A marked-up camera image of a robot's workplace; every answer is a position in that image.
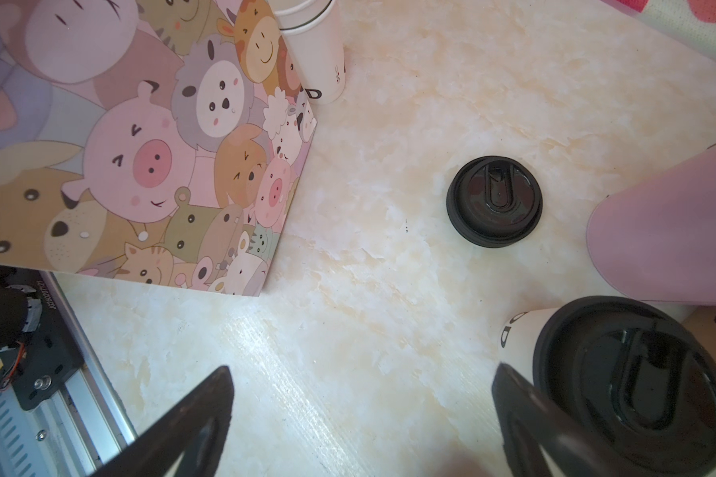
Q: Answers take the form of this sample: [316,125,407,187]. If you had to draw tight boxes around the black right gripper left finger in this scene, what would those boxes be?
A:
[95,366,235,476]

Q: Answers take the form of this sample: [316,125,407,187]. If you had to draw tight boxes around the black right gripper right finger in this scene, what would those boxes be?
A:
[491,363,632,476]

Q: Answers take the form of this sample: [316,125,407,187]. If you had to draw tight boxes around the white paper cup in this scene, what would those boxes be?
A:
[497,308,565,387]

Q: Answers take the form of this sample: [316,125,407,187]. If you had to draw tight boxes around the black cup lid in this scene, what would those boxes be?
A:
[532,296,716,476]
[446,155,544,248]

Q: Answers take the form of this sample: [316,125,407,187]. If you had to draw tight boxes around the cartoon animal gift bag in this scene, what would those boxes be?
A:
[0,0,316,296]

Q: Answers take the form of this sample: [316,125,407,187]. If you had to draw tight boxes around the pink utensil holder cup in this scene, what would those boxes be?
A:
[586,144,716,306]

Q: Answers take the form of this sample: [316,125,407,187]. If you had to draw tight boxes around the stacked white paper cups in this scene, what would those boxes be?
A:
[270,0,347,105]

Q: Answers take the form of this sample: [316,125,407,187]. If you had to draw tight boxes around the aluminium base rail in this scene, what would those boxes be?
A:
[0,271,137,476]

